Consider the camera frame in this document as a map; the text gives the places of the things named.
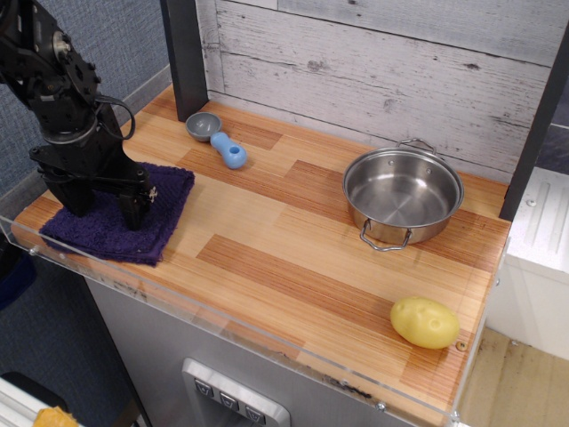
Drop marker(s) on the silver dispenser button panel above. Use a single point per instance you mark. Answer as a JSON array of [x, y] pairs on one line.
[[221, 400]]

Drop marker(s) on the dark grey post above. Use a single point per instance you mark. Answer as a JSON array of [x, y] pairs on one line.
[[538, 131], [183, 40]]

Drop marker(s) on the dark grey right post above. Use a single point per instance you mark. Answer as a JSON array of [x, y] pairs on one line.
[[538, 131]]

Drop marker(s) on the clear acrylic guard rail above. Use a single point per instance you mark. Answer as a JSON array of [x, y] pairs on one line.
[[266, 281]]

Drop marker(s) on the stainless steel pot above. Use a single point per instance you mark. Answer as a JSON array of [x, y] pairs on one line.
[[401, 195]]

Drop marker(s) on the grey toy fridge cabinet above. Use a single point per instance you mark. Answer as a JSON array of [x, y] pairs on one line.
[[153, 338]]

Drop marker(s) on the dark grey left post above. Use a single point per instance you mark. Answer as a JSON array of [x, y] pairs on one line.
[[183, 40]]

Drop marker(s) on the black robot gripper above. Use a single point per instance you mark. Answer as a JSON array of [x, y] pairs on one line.
[[77, 160]]

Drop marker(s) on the white ribbed side cabinet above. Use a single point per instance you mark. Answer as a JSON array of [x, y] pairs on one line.
[[529, 303]]

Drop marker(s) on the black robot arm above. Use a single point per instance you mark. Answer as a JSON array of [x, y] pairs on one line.
[[44, 71]]

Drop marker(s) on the yellow plastic potato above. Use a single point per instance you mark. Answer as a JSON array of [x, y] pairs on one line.
[[424, 322]]

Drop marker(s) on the grey blue plastic scoop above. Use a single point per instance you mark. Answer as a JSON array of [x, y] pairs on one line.
[[206, 127]]

